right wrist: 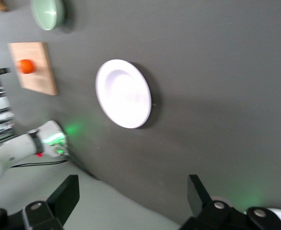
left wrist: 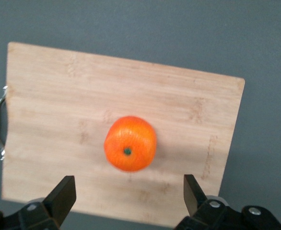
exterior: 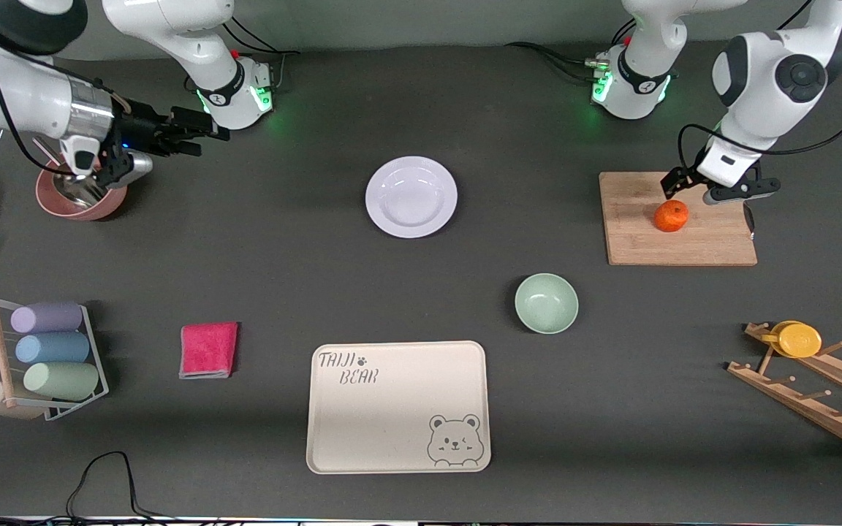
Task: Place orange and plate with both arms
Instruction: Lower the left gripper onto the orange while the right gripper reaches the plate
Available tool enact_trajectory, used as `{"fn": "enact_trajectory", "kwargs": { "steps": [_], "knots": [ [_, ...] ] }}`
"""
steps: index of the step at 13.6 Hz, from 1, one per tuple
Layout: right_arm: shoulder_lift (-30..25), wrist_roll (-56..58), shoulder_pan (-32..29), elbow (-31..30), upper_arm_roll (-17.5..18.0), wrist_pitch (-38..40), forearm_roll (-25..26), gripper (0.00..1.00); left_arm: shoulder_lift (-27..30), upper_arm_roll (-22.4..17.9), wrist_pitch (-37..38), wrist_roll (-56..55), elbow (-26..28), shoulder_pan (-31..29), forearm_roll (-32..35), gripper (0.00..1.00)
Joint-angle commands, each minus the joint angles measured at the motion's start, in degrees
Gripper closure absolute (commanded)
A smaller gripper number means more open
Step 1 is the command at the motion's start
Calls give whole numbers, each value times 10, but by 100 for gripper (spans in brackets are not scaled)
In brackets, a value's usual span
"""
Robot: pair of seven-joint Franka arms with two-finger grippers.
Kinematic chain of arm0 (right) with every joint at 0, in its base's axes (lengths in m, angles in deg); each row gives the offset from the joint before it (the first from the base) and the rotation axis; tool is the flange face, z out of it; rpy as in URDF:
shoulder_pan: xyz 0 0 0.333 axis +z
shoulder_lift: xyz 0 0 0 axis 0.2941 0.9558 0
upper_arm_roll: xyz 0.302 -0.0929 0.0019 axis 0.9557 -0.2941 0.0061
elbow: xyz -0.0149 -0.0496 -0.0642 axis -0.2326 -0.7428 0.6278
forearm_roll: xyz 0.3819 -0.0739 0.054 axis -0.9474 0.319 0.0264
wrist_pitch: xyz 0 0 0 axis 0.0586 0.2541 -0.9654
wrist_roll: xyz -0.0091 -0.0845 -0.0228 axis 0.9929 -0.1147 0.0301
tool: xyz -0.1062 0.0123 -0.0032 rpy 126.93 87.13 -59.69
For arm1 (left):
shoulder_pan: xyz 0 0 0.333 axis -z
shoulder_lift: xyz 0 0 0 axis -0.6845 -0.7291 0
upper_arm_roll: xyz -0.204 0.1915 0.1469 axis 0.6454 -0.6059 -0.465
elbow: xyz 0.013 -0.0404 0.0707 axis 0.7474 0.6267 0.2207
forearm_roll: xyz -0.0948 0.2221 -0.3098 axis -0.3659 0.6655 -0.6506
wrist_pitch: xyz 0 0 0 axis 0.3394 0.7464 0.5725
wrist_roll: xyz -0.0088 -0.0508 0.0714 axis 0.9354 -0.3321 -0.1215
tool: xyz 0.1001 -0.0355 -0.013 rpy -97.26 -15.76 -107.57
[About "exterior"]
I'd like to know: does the orange fruit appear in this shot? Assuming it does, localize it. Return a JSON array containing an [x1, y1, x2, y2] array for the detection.
[[654, 199, 690, 233]]

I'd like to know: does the white round plate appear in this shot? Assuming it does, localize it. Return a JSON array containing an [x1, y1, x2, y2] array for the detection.
[[365, 156, 458, 239]]

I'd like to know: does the wooden cutting board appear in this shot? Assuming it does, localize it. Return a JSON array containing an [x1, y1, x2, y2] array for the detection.
[[599, 172, 759, 267]]

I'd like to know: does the metal scoop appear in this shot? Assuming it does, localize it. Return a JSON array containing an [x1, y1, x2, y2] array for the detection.
[[41, 142, 111, 210]]

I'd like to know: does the pink bowl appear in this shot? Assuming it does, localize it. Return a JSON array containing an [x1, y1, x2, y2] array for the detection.
[[35, 162, 129, 221]]

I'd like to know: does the light green bowl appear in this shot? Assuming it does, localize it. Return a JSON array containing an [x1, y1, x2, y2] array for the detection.
[[515, 273, 580, 335]]

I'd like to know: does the yellow mug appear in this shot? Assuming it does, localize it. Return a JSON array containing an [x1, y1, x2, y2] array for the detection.
[[770, 321, 823, 359]]

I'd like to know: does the pink folded cloth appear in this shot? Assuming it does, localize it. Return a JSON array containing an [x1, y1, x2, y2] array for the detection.
[[179, 322, 239, 380]]

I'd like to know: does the purple cup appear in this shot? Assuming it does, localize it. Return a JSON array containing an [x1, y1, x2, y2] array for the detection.
[[10, 302, 84, 335]]

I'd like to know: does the blue cup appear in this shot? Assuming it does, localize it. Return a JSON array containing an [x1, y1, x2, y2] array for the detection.
[[15, 332, 91, 365]]

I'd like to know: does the wooden peg mug rack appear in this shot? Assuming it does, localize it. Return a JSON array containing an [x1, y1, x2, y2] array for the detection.
[[727, 321, 842, 461]]

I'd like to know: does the green cup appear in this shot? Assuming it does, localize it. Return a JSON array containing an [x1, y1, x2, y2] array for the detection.
[[23, 362, 100, 401]]

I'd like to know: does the beige bear print tray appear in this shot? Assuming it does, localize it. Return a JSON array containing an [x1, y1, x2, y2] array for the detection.
[[306, 340, 492, 475]]

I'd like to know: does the black right arm base cable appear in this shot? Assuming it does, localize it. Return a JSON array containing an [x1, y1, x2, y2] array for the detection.
[[220, 15, 301, 92]]

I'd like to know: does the black arm base cable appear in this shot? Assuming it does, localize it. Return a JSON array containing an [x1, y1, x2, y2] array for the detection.
[[220, 15, 301, 92], [505, 42, 604, 80]]

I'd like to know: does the black left arm base cable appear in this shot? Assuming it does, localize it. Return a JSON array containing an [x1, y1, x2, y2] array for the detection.
[[505, 42, 604, 80]]

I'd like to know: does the white wire cup rack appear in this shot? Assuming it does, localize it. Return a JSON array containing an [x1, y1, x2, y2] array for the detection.
[[0, 294, 110, 422]]

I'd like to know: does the thin black looped cable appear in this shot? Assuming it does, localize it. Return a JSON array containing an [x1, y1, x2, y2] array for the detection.
[[0, 451, 202, 523]]

